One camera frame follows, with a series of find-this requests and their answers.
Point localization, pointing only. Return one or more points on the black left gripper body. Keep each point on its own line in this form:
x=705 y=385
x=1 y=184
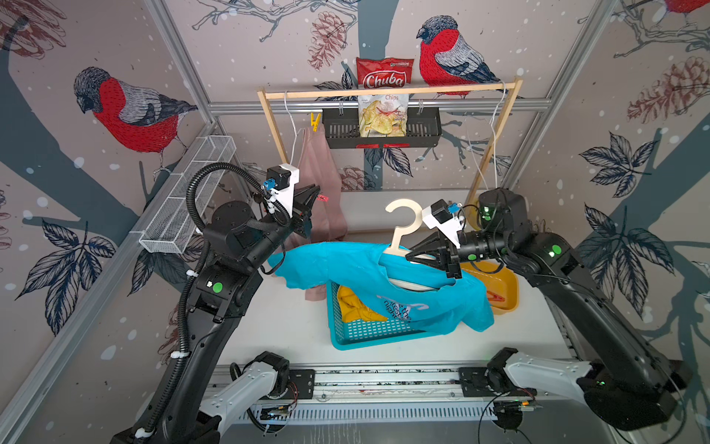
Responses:
x=299 y=221

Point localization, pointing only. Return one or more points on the wooden ring hanger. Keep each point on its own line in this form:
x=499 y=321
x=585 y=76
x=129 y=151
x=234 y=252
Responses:
x=402 y=233

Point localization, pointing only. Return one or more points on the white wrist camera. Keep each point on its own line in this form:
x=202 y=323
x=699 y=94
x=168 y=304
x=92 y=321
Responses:
x=280 y=185
x=445 y=217

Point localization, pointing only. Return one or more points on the white hanger of pink shirt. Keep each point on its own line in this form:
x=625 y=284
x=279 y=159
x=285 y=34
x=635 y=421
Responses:
x=294 y=128

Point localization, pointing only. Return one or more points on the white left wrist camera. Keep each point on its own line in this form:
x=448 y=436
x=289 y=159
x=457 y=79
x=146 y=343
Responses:
x=280 y=185

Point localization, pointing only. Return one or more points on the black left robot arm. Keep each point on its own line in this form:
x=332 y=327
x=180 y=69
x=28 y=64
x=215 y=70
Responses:
x=219 y=290

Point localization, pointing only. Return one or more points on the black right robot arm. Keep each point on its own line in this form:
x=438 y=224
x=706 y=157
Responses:
x=630 y=386

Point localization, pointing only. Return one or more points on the teal t-shirt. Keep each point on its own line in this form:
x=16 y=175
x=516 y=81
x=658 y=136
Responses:
x=423 y=297

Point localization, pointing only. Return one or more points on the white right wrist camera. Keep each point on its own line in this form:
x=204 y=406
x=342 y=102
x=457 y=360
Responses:
x=445 y=217

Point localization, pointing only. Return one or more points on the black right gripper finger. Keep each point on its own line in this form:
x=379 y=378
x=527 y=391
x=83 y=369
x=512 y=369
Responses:
x=432 y=243
x=431 y=259

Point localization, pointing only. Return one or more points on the yellow clothespin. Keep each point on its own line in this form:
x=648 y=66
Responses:
x=315 y=121

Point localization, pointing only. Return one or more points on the red Chuba chips bag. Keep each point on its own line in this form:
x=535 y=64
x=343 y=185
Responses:
x=384 y=94

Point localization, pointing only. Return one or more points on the yellow plastic tray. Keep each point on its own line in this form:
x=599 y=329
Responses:
x=503 y=282

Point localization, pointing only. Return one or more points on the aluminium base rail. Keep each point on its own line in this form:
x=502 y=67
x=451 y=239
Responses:
x=383 y=383

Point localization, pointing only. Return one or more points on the yellow t-shirt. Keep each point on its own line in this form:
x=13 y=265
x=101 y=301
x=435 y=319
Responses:
x=353 y=309

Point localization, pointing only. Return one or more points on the black wall basket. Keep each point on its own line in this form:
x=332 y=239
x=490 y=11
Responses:
x=342 y=131

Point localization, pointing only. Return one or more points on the white wire hanger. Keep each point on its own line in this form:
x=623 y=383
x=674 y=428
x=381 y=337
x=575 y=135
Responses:
x=491 y=147

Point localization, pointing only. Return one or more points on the teal plastic laundry basket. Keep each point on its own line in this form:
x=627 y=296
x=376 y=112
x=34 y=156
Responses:
x=360 y=334

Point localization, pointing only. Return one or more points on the wooden clothes rack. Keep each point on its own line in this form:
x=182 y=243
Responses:
x=265 y=99

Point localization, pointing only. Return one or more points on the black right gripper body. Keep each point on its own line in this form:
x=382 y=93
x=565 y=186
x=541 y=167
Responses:
x=452 y=262

